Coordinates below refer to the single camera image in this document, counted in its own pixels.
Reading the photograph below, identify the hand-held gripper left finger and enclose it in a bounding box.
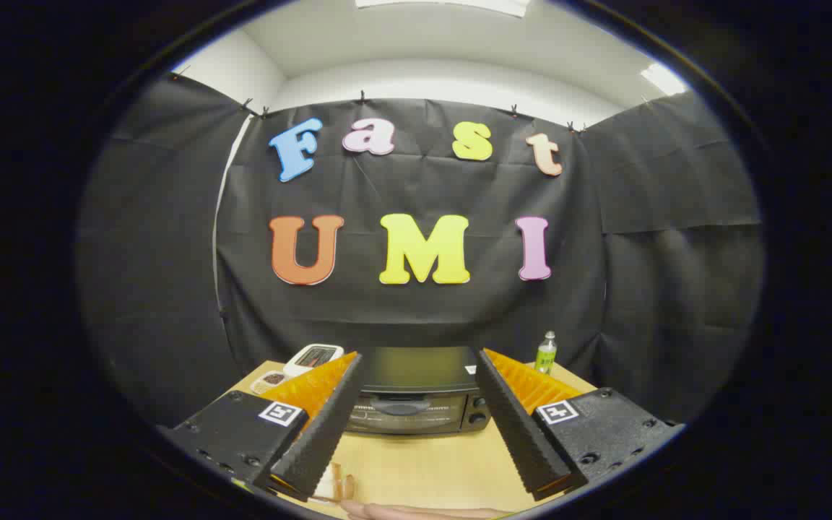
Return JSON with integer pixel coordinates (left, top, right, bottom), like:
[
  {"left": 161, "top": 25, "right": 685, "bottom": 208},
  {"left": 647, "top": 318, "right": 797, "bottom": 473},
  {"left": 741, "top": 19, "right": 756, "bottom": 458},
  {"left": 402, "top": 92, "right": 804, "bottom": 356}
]
[{"left": 163, "top": 352, "right": 365, "bottom": 503}]

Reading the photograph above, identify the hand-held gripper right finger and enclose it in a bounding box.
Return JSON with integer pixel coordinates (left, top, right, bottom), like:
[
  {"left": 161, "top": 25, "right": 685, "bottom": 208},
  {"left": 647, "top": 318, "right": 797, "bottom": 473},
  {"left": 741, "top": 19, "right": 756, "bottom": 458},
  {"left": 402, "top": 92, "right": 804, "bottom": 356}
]
[{"left": 474, "top": 348, "right": 685, "bottom": 503}]

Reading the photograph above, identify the toasted bread sandwich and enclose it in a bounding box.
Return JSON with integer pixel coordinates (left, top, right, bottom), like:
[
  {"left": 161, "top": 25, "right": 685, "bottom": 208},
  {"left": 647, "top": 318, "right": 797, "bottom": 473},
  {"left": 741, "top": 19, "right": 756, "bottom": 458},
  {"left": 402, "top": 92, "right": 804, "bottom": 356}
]
[{"left": 328, "top": 462, "right": 358, "bottom": 501}]

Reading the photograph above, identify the black toaster oven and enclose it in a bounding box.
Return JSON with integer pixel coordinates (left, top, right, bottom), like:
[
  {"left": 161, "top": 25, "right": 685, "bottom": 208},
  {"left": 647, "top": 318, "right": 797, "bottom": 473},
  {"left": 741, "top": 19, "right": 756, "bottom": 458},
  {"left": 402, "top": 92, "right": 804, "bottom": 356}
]
[{"left": 344, "top": 347, "right": 493, "bottom": 436}]

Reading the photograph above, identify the white pop-up toaster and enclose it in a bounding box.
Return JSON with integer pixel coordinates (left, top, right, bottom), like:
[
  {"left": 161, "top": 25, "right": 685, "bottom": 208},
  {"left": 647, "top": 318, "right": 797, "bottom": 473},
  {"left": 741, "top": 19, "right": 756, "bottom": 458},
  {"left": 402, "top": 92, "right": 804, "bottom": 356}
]
[{"left": 284, "top": 344, "right": 345, "bottom": 378}]

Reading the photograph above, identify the small white dish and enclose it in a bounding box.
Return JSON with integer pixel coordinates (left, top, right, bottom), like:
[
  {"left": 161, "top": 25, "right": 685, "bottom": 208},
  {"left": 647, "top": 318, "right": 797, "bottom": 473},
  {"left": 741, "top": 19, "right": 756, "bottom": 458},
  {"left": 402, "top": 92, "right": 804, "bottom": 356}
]
[{"left": 251, "top": 370, "right": 290, "bottom": 394}]

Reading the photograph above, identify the green label bottle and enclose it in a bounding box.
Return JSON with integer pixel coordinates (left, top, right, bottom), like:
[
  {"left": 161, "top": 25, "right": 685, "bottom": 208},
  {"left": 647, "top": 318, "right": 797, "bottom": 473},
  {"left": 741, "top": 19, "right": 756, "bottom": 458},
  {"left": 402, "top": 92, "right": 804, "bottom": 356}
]
[{"left": 535, "top": 331, "right": 558, "bottom": 375}]

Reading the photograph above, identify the black backdrop cloth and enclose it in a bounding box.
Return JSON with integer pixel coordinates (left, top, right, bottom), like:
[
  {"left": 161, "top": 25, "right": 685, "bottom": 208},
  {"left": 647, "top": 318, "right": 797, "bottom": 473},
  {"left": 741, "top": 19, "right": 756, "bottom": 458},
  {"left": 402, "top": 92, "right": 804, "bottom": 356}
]
[{"left": 77, "top": 72, "right": 767, "bottom": 434}]

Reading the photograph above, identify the ceiling light panel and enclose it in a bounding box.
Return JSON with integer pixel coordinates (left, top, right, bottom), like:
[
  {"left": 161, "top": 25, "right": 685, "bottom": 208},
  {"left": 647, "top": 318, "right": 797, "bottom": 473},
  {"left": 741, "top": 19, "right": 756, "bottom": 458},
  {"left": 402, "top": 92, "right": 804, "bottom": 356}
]
[
  {"left": 355, "top": 0, "right": 532, "bottom": 17},
  {"left": 640, "top": 63, "right": 690, "bottom": 97}
]

